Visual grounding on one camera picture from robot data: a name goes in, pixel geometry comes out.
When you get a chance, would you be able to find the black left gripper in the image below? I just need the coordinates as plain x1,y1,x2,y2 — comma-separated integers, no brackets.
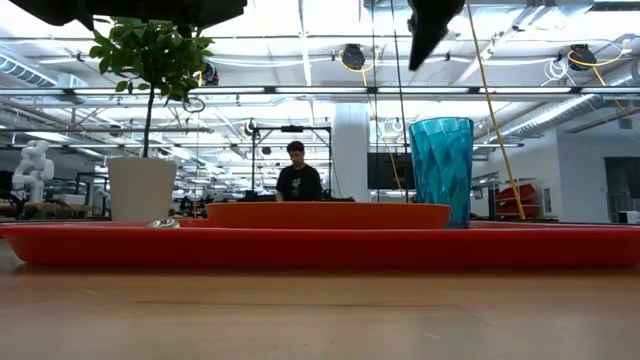
94,0,249,39

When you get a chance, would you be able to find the teal faceted plastic cup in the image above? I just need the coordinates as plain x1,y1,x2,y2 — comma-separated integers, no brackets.
408,117,475,230

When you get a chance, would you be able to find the silver spoon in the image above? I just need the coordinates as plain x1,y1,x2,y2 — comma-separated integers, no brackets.
146,217,182,230

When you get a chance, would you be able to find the coral plastic plate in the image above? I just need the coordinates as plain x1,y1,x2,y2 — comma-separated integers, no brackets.
205,201,452,231

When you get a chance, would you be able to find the red plastic tray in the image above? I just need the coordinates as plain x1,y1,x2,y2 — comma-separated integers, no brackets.
0,219,640,269

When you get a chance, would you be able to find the small green potted tree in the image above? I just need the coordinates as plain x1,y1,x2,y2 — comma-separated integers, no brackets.
88,17,215,159

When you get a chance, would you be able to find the long ceiling light bar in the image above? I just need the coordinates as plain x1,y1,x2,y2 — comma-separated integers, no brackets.
0,85,640,97

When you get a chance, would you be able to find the white building column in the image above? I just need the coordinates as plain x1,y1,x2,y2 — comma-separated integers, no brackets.
332,103,371,201

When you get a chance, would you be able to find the red storage bin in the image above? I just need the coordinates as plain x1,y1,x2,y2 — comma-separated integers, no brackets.
495,183,537,202
499,199,542,218

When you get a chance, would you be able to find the white plant pot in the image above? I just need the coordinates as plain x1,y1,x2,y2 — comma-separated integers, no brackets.
106,157,179,222

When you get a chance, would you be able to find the person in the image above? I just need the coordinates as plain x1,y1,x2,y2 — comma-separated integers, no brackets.
275,140,324,203

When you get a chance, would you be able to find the cluttered workbench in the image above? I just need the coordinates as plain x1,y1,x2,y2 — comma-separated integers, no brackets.
0,199,109,221

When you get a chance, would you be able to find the black hanging cable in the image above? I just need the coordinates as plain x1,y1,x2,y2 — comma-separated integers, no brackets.
371,0,380,202
389,0,410,202

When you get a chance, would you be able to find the white coiled cable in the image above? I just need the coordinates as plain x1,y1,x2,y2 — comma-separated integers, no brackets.
543,58,576,87

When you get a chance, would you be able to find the black gantry frame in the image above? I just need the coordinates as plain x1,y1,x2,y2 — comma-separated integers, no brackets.
251,124,334,201

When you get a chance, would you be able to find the thin yellow hanging cable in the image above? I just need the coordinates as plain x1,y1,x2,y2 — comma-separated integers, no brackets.
361,68,404,199

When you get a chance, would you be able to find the silver ventilation duct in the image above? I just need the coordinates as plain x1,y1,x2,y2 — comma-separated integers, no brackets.
499,62,640,142
0,52,89,104

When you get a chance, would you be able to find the thick yellow hanging cable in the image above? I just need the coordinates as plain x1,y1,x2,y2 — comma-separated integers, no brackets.
465,0,527,220

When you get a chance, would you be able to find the yellow reel cable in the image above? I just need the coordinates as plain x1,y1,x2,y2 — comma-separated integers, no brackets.
567,39,640,129

